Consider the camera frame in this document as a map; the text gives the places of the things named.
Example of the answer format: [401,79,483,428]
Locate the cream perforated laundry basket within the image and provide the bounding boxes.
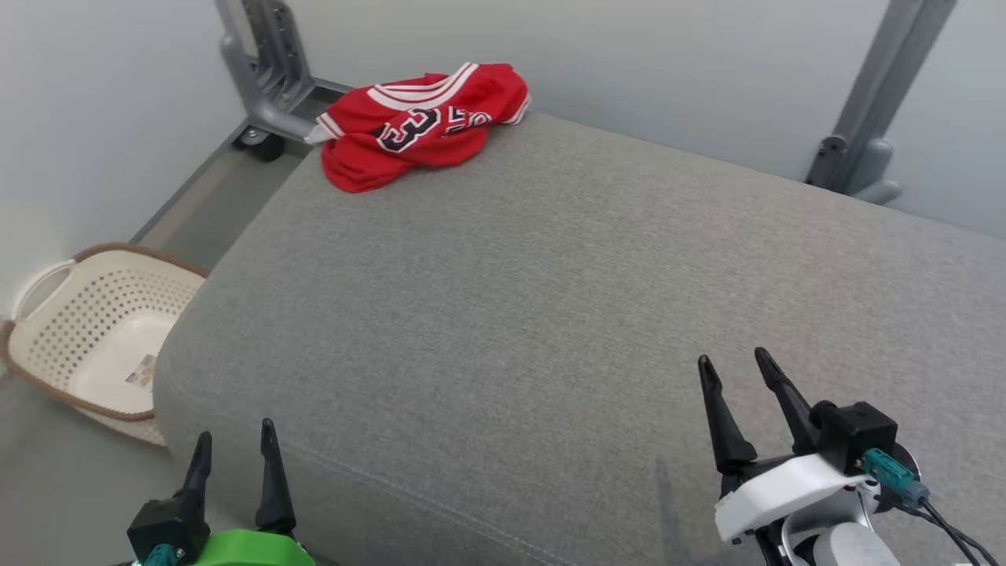
[0,242,210,447]

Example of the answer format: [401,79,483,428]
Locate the small paper label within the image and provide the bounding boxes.
[126,354,159,390]

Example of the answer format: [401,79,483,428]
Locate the grey partition foot with caster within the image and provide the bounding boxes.
[214,0,348,163]

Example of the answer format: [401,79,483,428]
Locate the right camera cable teal plug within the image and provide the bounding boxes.
[862,447,1000,566]

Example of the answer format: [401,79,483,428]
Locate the grey metal partition post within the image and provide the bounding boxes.
[806,0,960,205]

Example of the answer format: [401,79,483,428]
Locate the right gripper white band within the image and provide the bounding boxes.
[697,347,881,544]

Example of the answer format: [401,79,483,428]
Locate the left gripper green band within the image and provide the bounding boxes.
[176,417,317,566]

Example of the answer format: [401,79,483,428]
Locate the red basketball jersey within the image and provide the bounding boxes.
[305,61,532,194]

